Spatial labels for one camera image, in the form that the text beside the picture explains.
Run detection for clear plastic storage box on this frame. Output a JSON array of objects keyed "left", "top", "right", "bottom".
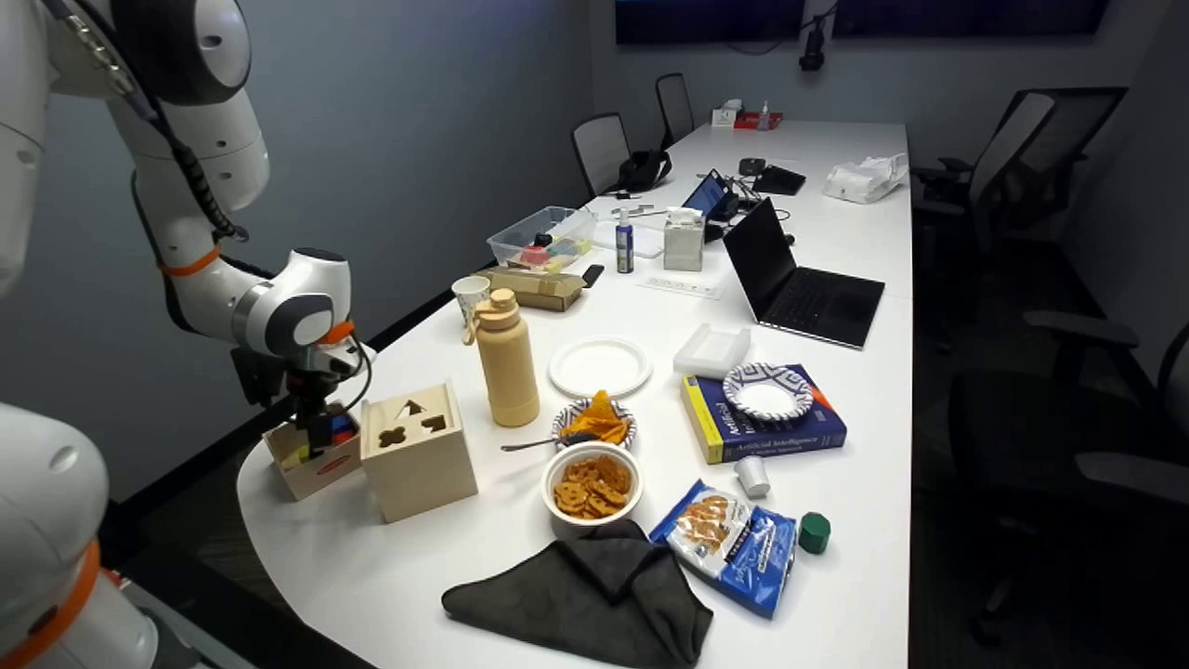
[{"left": 483, "top": 202, "right": 600, "bottom": 276}]

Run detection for tan insulated bottle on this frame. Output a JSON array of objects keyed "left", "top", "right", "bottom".
[{"left": 466, "top": 287, "right": 548, "bottom": 433}]

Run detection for white plastic food container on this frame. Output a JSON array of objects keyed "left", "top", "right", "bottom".
[{"left": 668, "top": 321, "right": 753, "bottom": 381}]

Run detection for blue snack bag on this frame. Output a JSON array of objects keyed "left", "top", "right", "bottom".
[{"left": 645, "top": 481, "right": 804, "bottom": 622}]

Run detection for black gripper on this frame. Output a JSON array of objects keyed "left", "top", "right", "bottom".
[{"left": 287, "top": 363, "right": 360, "bottom": 464}]

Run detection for black open laptop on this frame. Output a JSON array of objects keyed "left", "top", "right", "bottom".
[{"left": 720, "top": 196, "right": 888, "bottom": 350}]

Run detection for small patterned bowl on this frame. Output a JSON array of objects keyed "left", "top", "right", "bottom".
[{"left": 551, "top": 393, "right": 639, "bottom": 454}]

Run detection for wall mounted display screen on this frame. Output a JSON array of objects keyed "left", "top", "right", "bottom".
[
  {"left": 832, "top": 0, "right": 1111, "bottom": 40},
  {"left": 612, "top": 0, "right": 806, "bottom": 49}
]

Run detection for white bowl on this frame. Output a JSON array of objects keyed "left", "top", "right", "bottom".
[{"left": 538, "top": 439, "right": 645, "bottom": 532}]

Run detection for orange tortilla chips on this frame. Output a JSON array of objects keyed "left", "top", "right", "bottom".
[{"left": 560, "top": 392, "right": 633, "bottom": 445}]

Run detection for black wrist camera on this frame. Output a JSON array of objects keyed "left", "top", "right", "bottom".
[{"left": 229, "top": 346, "right": 290, "bottom": 409}]

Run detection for tablet with blue screen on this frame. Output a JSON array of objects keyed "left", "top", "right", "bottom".
[{"left": 681, "top": 168, "right": 744, "bottom": 222}]

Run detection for black folded cloth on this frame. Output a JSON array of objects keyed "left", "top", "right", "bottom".
[{"left": 439, "top": 517, "right": 716, "bottom": 669}]

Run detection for paper coffee cup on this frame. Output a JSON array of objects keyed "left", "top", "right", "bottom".
[{"left": 450, "top": 273, "right": 493, "bottom": 329}]

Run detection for black mesh office chair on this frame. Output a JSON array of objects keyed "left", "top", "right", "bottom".
[
  {"left": 652, "top": 67, "right": 700, "bottom": 148},
  {"left": 567, "top": 110, "right": 635, "bottom": 202},
  {"left": 910, "top": 85, "right": 1130, "bottom": 240},
  {"left": 946, "top": 307, "right": 1189, "bottom": 646}
]

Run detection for black flat case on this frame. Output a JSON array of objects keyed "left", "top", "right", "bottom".
[{"left": 752, "top": 160, "right": 810, "bottom": 196}]

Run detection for crumpled white plastic bag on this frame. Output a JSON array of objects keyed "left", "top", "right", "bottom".
[{"left": 820, "top": 148, "right": 910, "bottom": 205}]

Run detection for metal spoon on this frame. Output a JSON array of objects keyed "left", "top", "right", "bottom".
[{"left": 498, "top": 427, "right": 571, "bottom": 459}]

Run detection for white paper plate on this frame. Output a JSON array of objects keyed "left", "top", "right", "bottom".
[{"left": 548, "top": 335, "right": 659, "bottom": 402}]

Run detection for open wooden tray box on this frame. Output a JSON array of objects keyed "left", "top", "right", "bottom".
[{"left": 263, "top": 420, "right": 367, "bottom": 501}]

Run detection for small white plastic cup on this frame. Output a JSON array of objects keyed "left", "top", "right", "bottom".
[{"left": 731, "top": 454, "right": 772, "bottom": 501}]

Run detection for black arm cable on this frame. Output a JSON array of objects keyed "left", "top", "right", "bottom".
[{"left": 322, "top": 331, "right": 378, "bottom": 416}]

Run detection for hanging black camera mount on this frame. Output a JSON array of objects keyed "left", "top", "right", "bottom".
[{"left": 796, "top": 0, "right": 837, "bottom": 76}]

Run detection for wooden shape sorter box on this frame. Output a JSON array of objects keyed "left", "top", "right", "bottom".
[{"left": 357, "top": 381, "right": 483, "bottom": 530}]

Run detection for black pouch bag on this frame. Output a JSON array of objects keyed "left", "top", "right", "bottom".
[{"left": 612, "top": 145, "right": 675, "bottom": 196}]

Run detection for green bottle cap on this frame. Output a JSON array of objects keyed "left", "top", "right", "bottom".
[{"left": 796, "top": 508, "right": 837, "bottom": 558}]

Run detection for white tissue box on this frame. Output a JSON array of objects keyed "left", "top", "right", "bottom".
[{"left": 661, "top": 205, "right": 711, "bottom": 276}]

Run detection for orange crackers pile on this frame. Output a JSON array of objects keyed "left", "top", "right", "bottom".
[{"left": 551, "top": 454, "right": 635, "bottom": 522}]

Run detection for blue yellow book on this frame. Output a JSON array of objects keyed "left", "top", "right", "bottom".
[{"left": 675, "top": 361, "right": 855, "bottom": 469}]

